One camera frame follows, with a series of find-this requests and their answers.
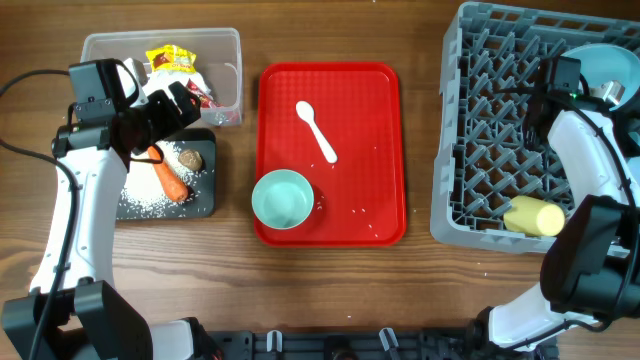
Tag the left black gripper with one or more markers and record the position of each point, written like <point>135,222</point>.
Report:
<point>163,111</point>

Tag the white napkin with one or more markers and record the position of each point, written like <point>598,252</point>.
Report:
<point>161,80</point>

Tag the brown food ball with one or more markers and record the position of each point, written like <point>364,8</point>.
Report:
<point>191,159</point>

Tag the red yellow snack wrapper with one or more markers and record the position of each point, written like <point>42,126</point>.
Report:
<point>171,58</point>

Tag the orange carrot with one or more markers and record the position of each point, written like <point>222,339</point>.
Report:
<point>173,187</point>

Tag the white rice pile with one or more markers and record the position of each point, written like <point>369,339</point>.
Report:
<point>143,196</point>

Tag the green bowl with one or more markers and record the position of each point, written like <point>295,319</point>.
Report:
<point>282,199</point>

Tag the yellow plastic cup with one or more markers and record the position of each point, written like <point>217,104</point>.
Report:
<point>534,217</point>

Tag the large light blue plate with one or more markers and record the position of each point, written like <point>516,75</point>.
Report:
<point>602,63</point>

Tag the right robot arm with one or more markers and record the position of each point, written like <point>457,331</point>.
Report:
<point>590,276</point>

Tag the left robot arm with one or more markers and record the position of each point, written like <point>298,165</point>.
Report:
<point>72,310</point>

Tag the grey dishwasher rack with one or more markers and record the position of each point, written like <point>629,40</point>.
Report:
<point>481,162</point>

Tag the clear plastic bin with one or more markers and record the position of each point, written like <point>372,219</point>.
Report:
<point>219,61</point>

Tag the black plastic tray bin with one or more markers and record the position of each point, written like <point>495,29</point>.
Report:
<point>203,141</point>

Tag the white plastic spoon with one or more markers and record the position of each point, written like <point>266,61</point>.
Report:
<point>306,113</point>

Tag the red serving tray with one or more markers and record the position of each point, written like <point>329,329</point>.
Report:
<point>360,200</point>

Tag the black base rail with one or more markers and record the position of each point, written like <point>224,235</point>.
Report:
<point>429,344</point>

